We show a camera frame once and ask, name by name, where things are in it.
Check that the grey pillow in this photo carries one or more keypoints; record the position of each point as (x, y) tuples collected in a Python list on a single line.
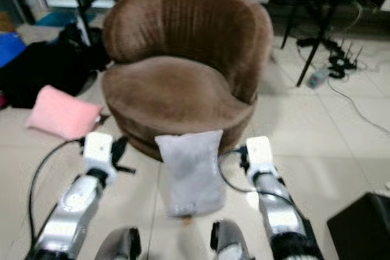
[(192, 175)]

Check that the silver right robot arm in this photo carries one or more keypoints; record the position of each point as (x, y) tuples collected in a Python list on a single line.
[(280, 211)]

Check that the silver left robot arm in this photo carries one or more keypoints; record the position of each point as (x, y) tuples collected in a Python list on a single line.
[(73, 205)]

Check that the pink pillow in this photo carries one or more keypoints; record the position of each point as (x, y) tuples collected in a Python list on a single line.
[(62, 112)]

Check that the brown round velvet sofa chair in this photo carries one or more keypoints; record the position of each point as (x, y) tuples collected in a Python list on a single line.
[(183, 83)]

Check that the robot right leg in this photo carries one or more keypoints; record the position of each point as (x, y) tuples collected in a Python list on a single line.
[(228, 242)]

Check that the robot leg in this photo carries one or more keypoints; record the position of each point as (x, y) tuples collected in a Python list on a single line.
[(119, 245), (228, 242)]

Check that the robot left leg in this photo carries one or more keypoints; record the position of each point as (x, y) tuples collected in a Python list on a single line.
[(119, 245)]

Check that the grey power strip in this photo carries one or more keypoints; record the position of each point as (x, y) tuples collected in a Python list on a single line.
[(319, 78)]

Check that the black bag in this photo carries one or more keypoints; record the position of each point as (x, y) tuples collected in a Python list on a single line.
[(36, 74)]

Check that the black power adapter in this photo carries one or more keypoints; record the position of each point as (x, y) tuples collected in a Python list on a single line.
[(311, 42)]

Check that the black box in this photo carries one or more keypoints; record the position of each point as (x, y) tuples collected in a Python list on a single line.
[(362, 226)]

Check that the black router with antennas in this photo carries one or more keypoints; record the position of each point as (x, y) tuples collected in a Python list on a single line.
[(344, 64)]

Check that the blue bag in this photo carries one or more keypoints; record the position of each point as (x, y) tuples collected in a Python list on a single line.
[(10, 48)]

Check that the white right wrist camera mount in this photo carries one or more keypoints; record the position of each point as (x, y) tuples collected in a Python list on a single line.
[(259, 153)]

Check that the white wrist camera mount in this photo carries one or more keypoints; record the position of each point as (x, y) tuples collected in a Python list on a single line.
[(259, 153), (97, 149)]

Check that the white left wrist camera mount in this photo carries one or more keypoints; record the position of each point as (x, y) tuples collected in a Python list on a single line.
[(97, 149)]

